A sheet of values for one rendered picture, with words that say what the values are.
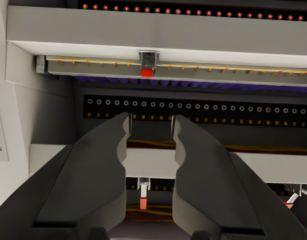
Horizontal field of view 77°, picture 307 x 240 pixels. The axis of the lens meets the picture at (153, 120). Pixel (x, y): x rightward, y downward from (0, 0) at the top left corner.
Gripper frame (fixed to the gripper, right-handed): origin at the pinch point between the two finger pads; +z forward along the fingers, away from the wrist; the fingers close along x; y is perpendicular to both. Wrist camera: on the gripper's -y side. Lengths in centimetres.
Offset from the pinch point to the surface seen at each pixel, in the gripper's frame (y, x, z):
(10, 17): -4.6, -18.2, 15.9
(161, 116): 14.7, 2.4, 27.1
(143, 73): -0.5, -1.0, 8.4
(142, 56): -0.9, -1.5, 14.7
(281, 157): 13.1, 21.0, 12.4
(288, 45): -3.2, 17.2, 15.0
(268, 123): 15.0, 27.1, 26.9
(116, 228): 39.0, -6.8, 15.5
